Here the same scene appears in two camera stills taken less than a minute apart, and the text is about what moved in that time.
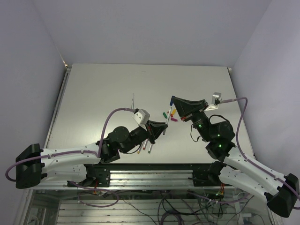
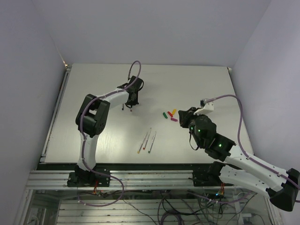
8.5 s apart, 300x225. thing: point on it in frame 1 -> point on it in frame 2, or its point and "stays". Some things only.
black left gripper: [154, 129] -> [135, 102]
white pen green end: [149, 150] stays
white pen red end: [145, 143] stays
